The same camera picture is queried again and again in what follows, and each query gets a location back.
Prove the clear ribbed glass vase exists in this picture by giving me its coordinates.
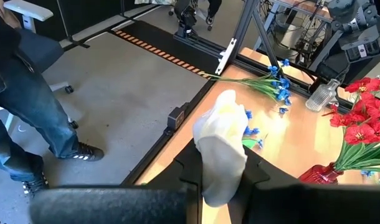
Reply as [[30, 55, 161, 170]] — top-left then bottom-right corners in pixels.
[[305, 78, 341, 113]]

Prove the red artificial flower bunch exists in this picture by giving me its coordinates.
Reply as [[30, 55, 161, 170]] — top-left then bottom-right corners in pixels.
[[321, 77, 380, 175]]

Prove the red ribbed glass vase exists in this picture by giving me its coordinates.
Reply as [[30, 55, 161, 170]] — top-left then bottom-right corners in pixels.
[[298, 162, 345, 185]]

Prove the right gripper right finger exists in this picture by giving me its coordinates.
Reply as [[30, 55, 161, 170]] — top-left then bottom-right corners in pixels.
[[229, 146, 380, 224]]

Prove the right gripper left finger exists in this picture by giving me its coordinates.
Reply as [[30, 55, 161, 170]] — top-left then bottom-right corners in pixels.
[[29, 138, 204, 224]]

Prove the white artificial flower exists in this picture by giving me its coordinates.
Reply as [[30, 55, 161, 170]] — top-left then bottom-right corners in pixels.
[[192, 89, 249, 208]]

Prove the black aluminium table frame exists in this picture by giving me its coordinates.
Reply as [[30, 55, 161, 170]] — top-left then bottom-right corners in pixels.
[[120, 0, 380, 187]]

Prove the table-level camera box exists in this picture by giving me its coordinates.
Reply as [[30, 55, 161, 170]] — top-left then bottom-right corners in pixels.
[[167, 102, 189, 130]]

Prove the silver frame bracket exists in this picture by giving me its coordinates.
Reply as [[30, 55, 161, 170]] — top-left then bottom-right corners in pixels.
[[214, 37, 237, 75]]

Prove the striped floor cable ramp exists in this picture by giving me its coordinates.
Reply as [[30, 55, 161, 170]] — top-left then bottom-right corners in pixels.
[[110, 20, 222, 80]]

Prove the office chair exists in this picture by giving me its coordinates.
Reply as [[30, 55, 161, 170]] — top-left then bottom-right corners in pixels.
[[2, 0, 79, 129]]

